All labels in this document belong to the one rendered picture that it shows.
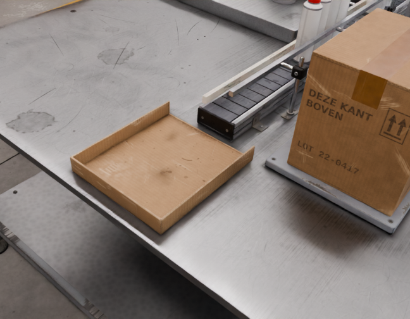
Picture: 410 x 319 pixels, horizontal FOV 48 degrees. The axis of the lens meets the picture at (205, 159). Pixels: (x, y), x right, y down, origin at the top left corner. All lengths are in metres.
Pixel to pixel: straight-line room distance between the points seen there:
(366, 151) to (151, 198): 0.43
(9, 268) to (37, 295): 0.18
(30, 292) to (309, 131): 1.26
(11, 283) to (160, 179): 1.05
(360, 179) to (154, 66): 0.70
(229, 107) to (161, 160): 0.22
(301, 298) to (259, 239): 0.14
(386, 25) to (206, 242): 0.57
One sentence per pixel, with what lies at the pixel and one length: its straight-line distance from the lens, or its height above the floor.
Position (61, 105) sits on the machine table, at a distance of 1.23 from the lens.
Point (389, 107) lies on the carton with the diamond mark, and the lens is 0.86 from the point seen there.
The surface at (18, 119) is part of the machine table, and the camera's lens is 1.20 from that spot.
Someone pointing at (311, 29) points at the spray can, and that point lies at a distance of 1.32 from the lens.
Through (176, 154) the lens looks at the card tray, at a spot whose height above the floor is 0.83.
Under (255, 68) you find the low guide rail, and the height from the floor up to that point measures 0.91.
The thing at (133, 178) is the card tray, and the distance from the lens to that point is 0.98.
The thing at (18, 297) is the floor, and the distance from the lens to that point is 1.87.
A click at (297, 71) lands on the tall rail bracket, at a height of 0.96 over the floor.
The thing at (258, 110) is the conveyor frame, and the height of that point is 0.87.
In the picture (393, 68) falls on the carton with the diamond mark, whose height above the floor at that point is 1.12.
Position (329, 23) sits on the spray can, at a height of 0.96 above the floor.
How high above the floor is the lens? 1.50
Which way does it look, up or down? 40 degrees down
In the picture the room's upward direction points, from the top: 5 degrees clockwise
